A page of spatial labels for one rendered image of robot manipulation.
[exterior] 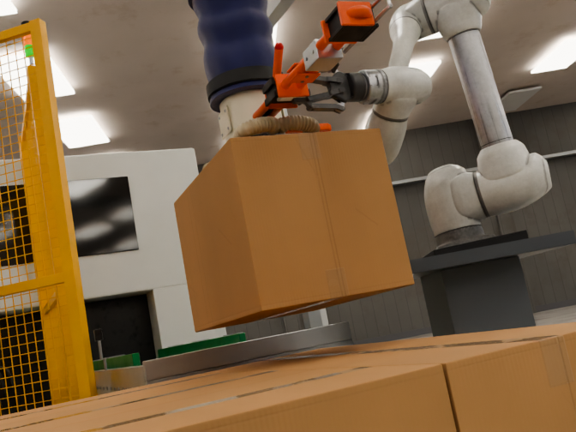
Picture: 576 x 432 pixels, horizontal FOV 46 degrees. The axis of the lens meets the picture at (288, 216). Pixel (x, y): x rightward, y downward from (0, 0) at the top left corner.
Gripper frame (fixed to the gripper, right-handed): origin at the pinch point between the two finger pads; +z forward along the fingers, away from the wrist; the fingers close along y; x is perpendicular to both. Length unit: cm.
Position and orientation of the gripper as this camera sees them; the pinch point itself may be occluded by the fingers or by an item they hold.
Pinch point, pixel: (289, 89)
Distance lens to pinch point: 170.7
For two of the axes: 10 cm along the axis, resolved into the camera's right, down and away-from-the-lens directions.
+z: -9.0, 1.0, -4.2
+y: 1.8, 9.7, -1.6
